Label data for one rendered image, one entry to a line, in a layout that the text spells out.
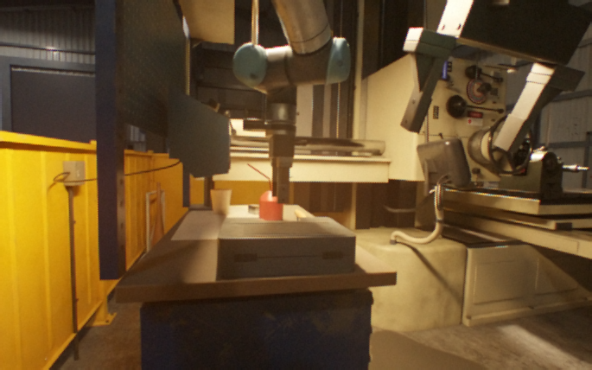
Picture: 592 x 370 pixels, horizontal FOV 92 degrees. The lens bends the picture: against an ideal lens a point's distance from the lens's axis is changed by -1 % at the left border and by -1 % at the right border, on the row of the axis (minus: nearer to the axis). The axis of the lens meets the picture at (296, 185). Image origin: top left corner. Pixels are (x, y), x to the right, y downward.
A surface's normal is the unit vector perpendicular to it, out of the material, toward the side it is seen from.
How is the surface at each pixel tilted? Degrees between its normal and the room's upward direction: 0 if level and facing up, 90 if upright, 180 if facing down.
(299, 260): 90
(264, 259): 90
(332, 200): 90
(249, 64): 90
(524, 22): 113
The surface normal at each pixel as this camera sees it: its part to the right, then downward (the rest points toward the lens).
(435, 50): 0.07, 0.46
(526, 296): 0.27, 0.07
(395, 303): -0.26, 0.06
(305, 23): 0.18, 0.81
